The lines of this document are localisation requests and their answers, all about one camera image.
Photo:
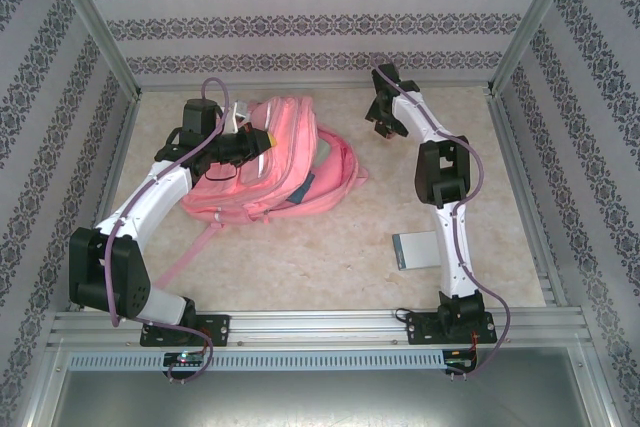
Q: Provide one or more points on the pink backpack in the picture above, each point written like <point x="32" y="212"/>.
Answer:
<point x="280" y="152"/>

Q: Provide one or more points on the grey notebook teal spine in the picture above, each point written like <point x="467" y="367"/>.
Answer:
<point x="415" y="249"/>

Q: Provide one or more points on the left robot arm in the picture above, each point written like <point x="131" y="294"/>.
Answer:
<point x="110" y="272"/>

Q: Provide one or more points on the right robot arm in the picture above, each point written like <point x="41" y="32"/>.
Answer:
<point x="442" y="172"/>

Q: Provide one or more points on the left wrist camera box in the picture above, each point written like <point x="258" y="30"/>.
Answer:
<point x="234" y="117"/>

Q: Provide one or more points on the aluminium frame crossbar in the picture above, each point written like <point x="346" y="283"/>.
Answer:
<point x="315" y="84"/>

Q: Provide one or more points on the aluminium side rail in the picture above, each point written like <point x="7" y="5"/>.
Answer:
<point x="506" y="137"/>
<point x="127" y="122"/>

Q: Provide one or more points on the aluminium frame post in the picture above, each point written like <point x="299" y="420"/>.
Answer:
<point x="96" y="22"/>
<point x="529" y="22"/>

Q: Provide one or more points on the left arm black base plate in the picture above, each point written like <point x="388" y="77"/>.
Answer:
<point x="215" y="329"/>

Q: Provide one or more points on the aluminium mounting rail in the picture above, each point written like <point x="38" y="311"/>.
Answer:
<point x="315" y="327"/>

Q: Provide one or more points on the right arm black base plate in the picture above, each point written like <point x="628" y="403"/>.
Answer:
<point x="420" y="329"/>

